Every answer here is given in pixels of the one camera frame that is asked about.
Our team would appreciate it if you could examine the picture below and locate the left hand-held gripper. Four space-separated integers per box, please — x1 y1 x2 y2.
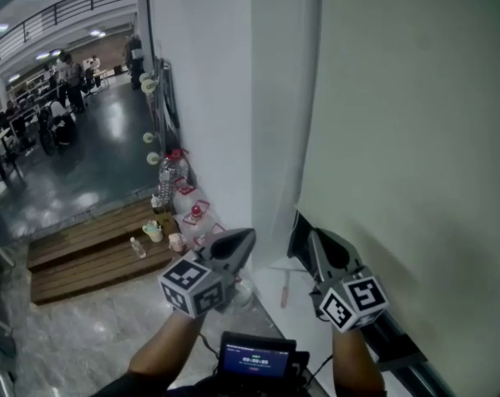
158 227 257 318

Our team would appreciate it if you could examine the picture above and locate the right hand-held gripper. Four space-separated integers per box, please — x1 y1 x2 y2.
307 228 389 331

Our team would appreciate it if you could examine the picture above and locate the beige roller blind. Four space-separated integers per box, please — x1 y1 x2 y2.
295 0 500 397

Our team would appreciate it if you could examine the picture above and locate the person's right forearm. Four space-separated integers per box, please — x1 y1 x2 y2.
331 324 388 397

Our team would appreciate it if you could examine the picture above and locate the person's left forearm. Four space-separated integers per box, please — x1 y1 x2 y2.
127 310 205 384

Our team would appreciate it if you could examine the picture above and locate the large clear water jug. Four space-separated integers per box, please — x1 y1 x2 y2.
173 177 203 225
180 199 217 243
231 269 255 309
157 147 192 203
193 222 226 252

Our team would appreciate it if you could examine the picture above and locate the black framed window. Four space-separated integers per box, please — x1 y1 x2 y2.
286 209 445 397

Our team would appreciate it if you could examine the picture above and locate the small pink figurine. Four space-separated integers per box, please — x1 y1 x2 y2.
168 232 188 252

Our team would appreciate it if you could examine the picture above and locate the small cardboard box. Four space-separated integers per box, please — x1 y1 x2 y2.
152 208 180 235

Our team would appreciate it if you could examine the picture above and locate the pale green cup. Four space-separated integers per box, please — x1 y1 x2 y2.
140 219 164 243

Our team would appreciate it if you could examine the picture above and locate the small clear plastic bottle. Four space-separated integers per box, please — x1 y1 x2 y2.
129 237 148 260

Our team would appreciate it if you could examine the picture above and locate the black chest-mounted screen device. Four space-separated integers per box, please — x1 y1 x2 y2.
216 331 311 384

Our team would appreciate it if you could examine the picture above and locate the wooden step platform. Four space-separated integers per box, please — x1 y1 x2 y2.
26 196 184 305

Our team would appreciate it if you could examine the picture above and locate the folded trolley with cream wheels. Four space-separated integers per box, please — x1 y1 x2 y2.
138 55 183 167

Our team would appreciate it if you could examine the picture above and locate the person's dark shirt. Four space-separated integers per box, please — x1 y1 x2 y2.
90 370 329 397

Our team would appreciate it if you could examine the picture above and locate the black wheeled equipment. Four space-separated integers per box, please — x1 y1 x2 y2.
36 101 79 156

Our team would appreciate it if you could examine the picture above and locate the standing rack with grey garments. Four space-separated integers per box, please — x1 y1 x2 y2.
123 33 146 91

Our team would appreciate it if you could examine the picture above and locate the long work table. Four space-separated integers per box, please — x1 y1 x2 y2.
0 112 38 189

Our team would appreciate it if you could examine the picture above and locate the white shelf rack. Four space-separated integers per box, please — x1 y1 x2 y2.
7 72 59 107

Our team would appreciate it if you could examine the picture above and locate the black balcony railing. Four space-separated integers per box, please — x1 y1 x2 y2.
0 0 137 69

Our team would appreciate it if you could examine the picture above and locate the group of ceiling lights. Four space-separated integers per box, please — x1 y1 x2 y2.
0 0 108 97

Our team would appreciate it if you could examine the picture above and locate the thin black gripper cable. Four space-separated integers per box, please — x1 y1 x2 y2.
198 332 221 357

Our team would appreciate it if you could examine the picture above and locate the black device cable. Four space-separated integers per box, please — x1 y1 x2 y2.
305 353 334 388

